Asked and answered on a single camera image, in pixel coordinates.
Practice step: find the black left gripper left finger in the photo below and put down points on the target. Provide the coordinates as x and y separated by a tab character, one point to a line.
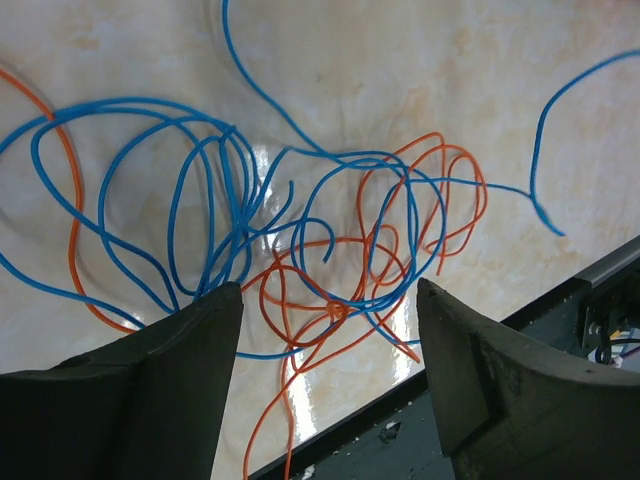
147	406

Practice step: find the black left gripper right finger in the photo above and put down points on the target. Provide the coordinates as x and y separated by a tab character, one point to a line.
510	407

